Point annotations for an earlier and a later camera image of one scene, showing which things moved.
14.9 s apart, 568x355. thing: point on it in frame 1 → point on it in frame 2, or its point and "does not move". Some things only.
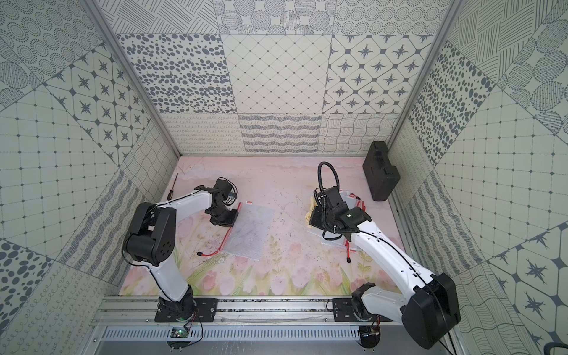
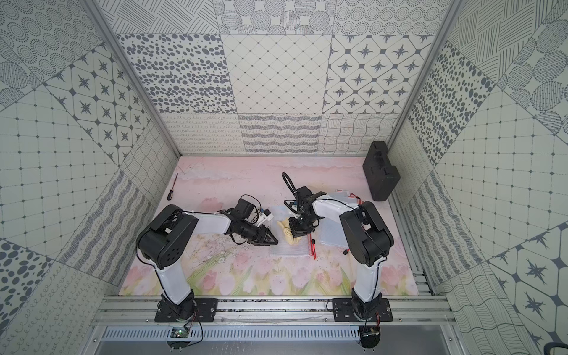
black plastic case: (381, 177) does not move
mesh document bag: (353, 200) does not move
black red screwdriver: (171, 192) does not move
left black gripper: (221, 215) → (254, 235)
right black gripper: (314, 220) → (296, 231)
